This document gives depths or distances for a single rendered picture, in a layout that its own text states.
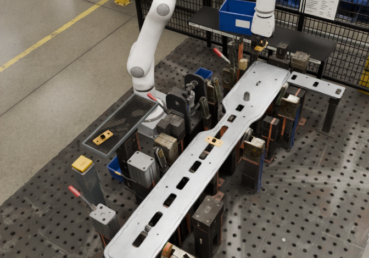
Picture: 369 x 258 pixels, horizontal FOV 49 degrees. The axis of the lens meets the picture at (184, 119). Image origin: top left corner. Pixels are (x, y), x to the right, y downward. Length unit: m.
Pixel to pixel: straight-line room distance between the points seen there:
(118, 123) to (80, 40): 2.82
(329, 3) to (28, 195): 1.92
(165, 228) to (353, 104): 1.49
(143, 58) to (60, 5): 3.34
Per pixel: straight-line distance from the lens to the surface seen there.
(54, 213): 2.16
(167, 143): 1.80
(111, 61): 4.16
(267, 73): 2.29
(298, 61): 2.32
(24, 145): 3.56
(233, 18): 2.50
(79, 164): 1.70
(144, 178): 1.72
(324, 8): 2.49
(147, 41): 2.01
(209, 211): 1.65
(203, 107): 1.99
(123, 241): 1.65
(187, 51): 2.96
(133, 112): 1.85
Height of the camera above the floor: 2.42
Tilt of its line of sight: 45 degrees down
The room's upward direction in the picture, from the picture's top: 4 degrees counter-clockwise
